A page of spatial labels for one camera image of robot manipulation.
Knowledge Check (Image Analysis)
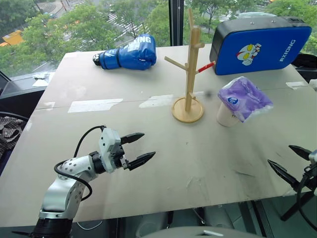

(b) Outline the wooden mug tree stand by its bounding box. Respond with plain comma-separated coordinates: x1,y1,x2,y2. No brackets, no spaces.
164,7,215,124

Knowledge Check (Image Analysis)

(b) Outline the crumpled white paper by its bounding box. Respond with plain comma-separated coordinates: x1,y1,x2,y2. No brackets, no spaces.
31,71,51,80

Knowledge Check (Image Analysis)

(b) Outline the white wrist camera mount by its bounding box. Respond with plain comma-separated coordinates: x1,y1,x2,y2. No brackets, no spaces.
98,127,122,174
308,148,317,166

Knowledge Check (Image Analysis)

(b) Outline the blue boxing glove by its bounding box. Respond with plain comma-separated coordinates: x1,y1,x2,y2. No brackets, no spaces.
93,34,158,71

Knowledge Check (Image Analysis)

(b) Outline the black table leg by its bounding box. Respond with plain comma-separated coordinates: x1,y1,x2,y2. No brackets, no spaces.
280,190,316,222

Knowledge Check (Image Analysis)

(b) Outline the blue boxing punch pad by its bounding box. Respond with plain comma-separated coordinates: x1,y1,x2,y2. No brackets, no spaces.
209,16,313,76

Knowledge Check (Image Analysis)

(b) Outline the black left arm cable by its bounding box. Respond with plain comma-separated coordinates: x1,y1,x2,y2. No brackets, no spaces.
53,125,106,202

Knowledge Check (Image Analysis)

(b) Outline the white tape patch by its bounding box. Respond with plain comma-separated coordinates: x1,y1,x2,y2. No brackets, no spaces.
285,81,307,90

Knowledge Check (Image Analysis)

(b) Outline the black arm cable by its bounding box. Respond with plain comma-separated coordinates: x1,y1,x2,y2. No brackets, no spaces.
295,173,317,233
53,125,106,202

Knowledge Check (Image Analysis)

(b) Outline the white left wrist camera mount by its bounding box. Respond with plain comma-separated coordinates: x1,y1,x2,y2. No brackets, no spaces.
98,127,122,174

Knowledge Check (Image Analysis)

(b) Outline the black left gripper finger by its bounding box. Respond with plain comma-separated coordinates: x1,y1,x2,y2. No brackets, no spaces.
128,151,157,171
120,132,145,146

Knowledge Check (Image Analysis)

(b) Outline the plaid cloth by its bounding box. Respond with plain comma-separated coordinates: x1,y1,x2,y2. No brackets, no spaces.
0,116,26,160

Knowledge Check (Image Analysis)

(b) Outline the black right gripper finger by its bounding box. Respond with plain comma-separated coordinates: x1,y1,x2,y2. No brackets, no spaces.
288,145,313,162
267,159,298,187

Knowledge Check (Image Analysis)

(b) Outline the white paper cup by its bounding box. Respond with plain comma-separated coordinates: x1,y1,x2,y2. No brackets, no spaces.
216,102,242,128

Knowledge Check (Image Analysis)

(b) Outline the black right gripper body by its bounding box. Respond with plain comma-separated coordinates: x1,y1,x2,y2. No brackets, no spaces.
293,166,317,197

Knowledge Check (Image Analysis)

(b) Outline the purple tissue pack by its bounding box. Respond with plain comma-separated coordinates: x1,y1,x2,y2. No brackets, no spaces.
217,76,274,124

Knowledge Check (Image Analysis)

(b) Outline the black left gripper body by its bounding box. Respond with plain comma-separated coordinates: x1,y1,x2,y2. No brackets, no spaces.
112,137,131,171

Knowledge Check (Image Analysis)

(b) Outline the black window frame post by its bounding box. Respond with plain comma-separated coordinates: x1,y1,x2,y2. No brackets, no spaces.
168,0,185,47

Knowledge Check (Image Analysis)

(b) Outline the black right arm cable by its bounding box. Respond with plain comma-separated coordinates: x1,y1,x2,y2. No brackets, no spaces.
295,173,317,233

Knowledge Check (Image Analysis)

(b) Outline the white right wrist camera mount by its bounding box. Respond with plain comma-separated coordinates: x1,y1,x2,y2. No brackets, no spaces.
308,148,317,166

